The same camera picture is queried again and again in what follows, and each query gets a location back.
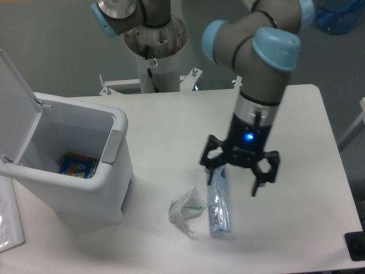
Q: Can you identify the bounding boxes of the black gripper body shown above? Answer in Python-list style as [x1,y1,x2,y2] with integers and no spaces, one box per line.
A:
[222,113,274,168]

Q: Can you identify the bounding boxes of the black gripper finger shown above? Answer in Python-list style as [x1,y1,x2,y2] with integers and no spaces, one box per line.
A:
[200,135,228,184]
[251,151,280,197]

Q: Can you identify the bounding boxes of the white push-lid trash can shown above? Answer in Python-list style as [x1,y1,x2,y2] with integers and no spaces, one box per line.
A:
[1,51,133,224]

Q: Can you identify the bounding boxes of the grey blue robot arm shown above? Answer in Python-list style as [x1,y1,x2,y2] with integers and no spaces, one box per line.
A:
[91,1,315,190]

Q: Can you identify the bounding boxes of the clear crushed plastic bottle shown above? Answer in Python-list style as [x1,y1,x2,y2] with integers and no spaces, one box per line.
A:
[206,164,232,237]

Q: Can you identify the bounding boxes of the crumpled white paper carton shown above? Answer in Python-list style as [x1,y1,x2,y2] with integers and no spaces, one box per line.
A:
[168,186,207,234]

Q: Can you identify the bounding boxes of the black device at edge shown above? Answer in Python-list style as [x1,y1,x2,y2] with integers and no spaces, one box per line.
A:
[344,231,364,261]

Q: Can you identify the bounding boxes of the blue snack wrapper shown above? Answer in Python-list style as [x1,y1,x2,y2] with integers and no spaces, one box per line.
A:
[59,153,99,179]

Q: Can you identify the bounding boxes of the blue water jug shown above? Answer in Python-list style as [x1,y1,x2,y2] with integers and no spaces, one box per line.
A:
[315,1,364,35]

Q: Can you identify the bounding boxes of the white notebook in plastic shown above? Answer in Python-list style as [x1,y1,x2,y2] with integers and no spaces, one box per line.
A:
[1,176,26,253]

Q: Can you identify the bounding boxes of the white frame at right edge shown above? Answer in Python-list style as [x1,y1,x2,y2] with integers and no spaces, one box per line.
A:
[337,98,364,153]

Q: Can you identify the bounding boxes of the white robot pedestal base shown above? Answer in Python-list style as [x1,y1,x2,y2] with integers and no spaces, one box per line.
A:
[99,15,202,95]

